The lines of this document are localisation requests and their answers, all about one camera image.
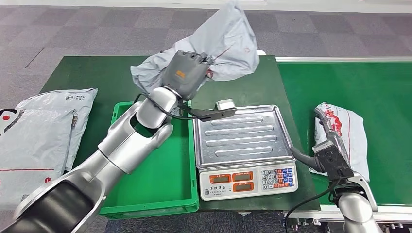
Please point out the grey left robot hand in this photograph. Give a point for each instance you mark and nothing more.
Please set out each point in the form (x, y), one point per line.
(185, 74)

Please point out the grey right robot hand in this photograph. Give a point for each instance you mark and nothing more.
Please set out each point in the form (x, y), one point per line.
(305, 160)

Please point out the grey courier bag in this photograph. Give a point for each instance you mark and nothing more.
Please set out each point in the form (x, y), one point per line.
(225, 38)

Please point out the white courier bag red print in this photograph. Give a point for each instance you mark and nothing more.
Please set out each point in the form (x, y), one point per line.
(354, 135)

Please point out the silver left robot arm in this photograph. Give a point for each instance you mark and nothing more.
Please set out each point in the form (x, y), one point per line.
(112, 154)

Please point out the grey parcel express logo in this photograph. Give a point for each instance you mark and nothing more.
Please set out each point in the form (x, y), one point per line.
(64, 99)

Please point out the large grey parcel QR codes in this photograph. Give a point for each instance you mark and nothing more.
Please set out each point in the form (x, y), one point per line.
(29, 144)

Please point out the white electronic scale steel tray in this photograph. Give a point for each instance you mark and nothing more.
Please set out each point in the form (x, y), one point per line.
(241, 138)

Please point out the white round object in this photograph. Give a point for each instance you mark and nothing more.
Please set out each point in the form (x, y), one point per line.
(262, 53)

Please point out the white table foot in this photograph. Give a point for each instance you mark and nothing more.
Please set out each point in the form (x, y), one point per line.
(243, 213)

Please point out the green plastic crate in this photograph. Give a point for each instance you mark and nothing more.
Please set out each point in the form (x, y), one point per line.
(161, 180)

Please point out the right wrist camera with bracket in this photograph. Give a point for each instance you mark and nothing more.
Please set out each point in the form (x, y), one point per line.
(333, 162)

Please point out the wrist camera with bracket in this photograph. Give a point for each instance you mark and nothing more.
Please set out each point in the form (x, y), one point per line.
(333, 162)
(212, 114)

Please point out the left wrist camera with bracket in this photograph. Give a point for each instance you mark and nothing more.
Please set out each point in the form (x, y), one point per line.
(212, 114)

